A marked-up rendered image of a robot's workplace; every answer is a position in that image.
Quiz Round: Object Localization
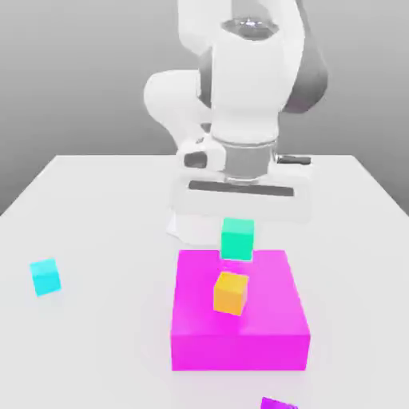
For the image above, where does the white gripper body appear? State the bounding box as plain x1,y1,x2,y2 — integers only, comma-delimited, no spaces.
169,172,312,224

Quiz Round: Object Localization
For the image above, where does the small green cube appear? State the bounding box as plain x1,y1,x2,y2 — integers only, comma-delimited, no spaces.
220,217,256,262

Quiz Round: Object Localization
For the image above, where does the small orange cube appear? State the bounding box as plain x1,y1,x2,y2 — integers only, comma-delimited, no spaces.
212,271,249,317

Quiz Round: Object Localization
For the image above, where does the small purple cube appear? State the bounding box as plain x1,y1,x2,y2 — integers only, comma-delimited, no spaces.
260,396,299,409

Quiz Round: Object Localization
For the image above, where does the small cyan cube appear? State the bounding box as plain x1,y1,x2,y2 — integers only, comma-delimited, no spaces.
29,257,62,298

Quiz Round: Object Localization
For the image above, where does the large magenta box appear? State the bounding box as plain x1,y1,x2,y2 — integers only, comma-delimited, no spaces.
170,249,312,372

